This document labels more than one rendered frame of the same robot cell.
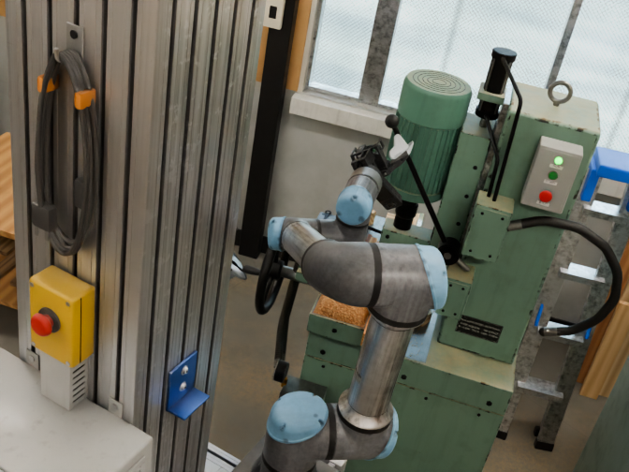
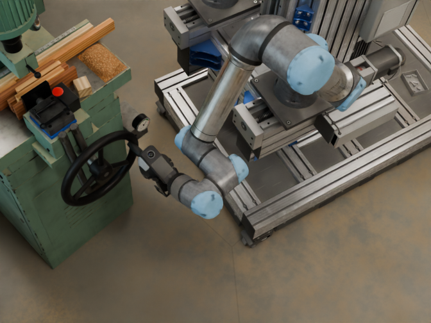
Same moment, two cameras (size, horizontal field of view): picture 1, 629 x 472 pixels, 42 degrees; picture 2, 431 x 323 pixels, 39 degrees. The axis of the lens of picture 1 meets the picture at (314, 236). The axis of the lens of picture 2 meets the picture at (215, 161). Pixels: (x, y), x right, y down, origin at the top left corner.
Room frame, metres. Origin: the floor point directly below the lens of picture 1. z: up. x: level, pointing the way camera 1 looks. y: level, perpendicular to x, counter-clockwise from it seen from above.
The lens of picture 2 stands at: (2.62, 0.83, 2.43)
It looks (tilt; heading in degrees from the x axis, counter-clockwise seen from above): 60 degrees down; 210
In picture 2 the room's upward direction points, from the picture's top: 6 degrees clockwise
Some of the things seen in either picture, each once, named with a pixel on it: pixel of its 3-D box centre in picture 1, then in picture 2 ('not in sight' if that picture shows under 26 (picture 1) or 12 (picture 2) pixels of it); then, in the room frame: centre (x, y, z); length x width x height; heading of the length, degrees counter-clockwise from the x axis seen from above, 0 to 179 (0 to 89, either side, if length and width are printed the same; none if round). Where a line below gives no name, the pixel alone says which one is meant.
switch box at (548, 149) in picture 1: (551, 175); not in sight; (1.78, -0.53, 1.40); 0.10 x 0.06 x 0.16; 80
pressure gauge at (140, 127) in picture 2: (282, 374); (140, 123); (1.75, 0.02, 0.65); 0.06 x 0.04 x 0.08; 170
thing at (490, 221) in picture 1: (487, 227); not in sight; (1.79, -0.42, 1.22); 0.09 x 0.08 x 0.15; 80
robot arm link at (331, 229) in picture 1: (341, 237); not in sight; (1.57, -0.06, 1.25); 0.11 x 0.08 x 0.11; 105
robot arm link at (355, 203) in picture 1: (357, 200); not in sight; (1.57, -0.08, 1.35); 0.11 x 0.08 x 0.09; 170
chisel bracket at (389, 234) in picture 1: (404, 242); (13, 52); (1.97, -0.25, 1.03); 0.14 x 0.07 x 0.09; 80
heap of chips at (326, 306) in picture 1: (343, 304); (101, 58); (1.77, -0.11, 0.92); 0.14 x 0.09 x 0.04; 80
